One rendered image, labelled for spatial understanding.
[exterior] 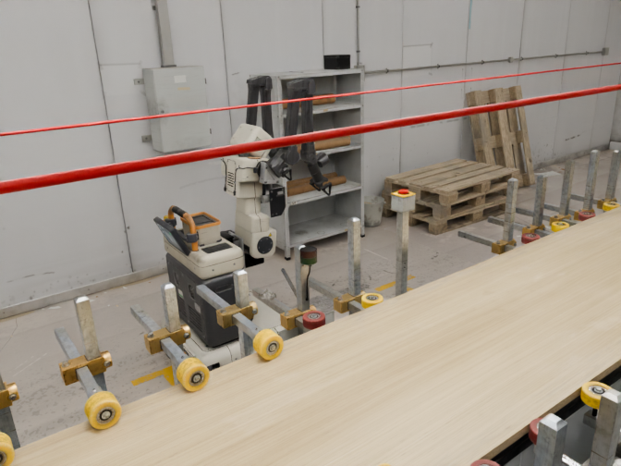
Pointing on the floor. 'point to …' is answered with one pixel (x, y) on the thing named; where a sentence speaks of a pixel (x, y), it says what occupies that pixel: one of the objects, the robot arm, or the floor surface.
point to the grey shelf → (355, 187)
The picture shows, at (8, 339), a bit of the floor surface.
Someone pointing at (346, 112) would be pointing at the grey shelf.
